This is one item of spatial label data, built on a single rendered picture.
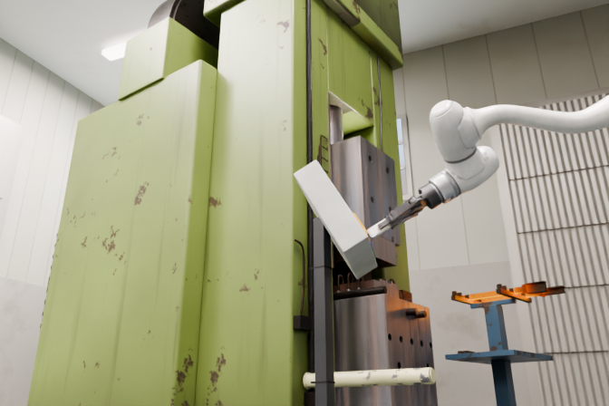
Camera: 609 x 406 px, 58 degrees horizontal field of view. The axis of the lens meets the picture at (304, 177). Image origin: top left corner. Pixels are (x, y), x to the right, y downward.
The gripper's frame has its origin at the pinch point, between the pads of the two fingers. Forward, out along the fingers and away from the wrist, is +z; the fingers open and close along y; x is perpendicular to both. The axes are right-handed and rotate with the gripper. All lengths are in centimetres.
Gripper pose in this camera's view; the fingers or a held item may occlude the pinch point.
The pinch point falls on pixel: (378, 228)
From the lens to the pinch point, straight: 166.5
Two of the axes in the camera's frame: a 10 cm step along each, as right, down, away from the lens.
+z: -8.5, 5.3, -0.4
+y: 2.0, 3.8, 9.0
